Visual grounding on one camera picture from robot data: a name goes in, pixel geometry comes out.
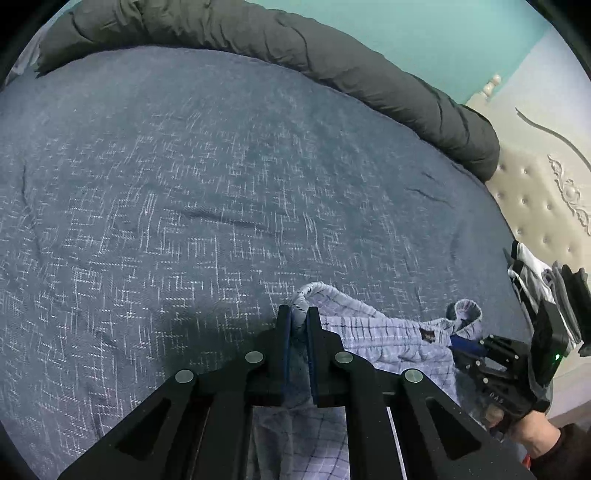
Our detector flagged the dark grey rolled duvet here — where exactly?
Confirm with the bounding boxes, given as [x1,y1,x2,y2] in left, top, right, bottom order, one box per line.
[34,0,502,183]

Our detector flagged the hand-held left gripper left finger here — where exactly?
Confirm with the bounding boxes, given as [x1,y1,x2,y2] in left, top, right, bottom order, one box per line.
[58,305,296,480]

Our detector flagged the light grey sheet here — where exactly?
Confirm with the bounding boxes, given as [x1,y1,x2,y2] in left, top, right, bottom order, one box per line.
[4,18,51,86]

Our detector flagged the person's right hand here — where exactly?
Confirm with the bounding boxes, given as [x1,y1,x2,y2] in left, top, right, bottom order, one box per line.
[485,407,563,461]

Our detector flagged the light blue plaid shorts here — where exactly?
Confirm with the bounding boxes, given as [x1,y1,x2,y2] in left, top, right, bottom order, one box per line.
[247,281,485,480]

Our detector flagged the cream tufted headboard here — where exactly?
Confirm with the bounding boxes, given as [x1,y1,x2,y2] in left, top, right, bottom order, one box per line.
[464,88,591,296]

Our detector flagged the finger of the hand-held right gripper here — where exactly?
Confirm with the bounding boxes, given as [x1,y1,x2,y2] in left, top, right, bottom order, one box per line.
[455,354,494,384]
[449,333,497,359]

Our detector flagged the person's right forearm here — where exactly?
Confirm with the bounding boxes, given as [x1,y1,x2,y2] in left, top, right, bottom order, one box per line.
[526,422,591,480]

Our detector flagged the cream bedpost finial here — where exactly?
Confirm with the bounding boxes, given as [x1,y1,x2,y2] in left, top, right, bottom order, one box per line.
[480,74,504,100]

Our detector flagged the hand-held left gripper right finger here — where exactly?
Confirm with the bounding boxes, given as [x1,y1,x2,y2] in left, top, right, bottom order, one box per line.
[305,305,536,480]

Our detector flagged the blue-grey speckled bedspread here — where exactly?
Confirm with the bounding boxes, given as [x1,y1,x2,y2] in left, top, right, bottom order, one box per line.
[0,46,532,480]

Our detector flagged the white folded garment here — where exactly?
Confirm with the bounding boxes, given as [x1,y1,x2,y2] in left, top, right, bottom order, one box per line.
[508,242,578,342]

